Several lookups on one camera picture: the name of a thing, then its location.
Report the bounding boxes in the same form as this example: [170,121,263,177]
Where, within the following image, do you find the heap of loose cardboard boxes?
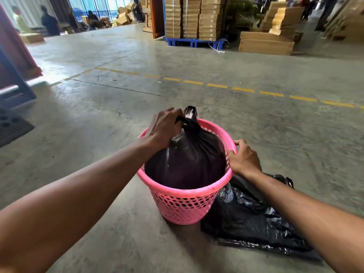
[112,1,137,27]

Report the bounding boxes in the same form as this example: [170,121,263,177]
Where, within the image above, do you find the dark green wrapped goods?
[226,0,259,27]

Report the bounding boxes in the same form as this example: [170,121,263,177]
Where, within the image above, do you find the white plastic strap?
[208,40,226,54]

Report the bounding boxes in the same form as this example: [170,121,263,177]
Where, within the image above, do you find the single low cardboard box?
[19,33,45,44]

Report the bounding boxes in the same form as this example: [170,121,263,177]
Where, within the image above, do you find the person's left forearm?
[0,138,155,273]

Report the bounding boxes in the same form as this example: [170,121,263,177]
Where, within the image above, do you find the person's right forearm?
[243,169,364,273]

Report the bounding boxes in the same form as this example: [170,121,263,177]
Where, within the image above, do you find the person's right hand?
[227,139,263,178]

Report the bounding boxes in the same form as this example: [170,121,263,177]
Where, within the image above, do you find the blue plastic pallet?
[166,37,227,50]

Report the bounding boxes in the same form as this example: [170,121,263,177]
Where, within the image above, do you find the blue metal frame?
[0,48,38,109]

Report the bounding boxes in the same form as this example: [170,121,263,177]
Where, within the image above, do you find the leaning stack of flat cartons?
[259,1,305,41]

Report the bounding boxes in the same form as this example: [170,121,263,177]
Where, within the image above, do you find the person's left hand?
[141,107,185,153]

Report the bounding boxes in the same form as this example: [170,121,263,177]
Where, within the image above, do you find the orange metal rack post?
[149,0,166,39]

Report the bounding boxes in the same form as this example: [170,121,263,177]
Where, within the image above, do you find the stack of brown cardboard boxes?
[164,0,225,42]

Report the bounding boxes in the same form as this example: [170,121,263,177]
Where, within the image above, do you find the long flat cardboard carton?
[238,39,294,56]
[240,31,296,42]

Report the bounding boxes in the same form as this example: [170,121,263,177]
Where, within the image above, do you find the flat black garbage bag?
[200,173,323,262]

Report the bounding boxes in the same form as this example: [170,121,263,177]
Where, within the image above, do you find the black perforated rubber mat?
[0,107,35,148]

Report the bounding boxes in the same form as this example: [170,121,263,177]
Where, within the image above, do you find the pink plastic mesh basket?
[136,118,238,226]

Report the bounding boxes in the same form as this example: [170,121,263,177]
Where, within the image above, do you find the tall pile of cardboard sheets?
[324,0,364,43]

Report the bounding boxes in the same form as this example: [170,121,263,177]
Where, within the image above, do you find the black garbage bag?
[200,173,323,262]
[144,106,227,190]

